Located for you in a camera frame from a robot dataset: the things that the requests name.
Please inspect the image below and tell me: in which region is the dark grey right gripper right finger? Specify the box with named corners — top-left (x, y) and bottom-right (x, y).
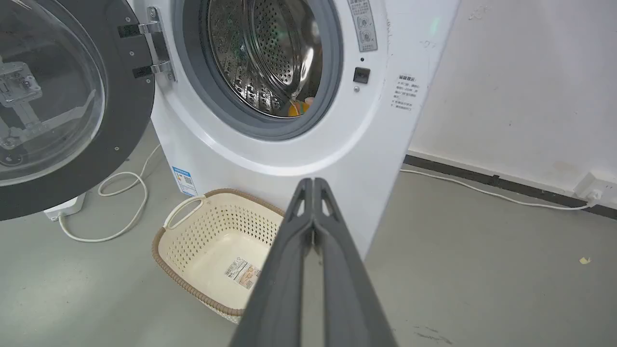
top-left (313, 178), bottom-right (399, 347)

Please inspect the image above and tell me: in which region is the orange toy in drum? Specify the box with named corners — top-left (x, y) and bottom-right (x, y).
top-left (288, 97), bottom-right (315, 117)

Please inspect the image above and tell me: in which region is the cream perforated laundry basket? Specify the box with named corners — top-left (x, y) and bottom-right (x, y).
top-left (152, 188), bottom-right (286, 324)

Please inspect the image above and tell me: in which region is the white front-load washing machine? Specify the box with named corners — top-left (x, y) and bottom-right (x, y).
top-left (126, 0), bottom-right (462, 259)

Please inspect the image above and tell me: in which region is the white power strip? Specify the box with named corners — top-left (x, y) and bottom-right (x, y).
top-left (43, 192), bottom-right (86, 222)

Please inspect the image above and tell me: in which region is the white power strip cable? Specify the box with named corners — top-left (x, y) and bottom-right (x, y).
top-left (57, 144), bottom-right (161, 243)

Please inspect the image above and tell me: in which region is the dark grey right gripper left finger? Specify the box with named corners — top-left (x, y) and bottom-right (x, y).
top-left (229, 178), bottom-right (314, 347)

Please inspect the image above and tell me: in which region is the round black washing machine door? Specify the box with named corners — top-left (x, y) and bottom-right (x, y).
top-left (0, 0), bottom-right (175, 222)

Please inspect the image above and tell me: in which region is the white wall socket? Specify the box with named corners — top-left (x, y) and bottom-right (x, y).
top-left (573, 171), bottom-right (617, 209)

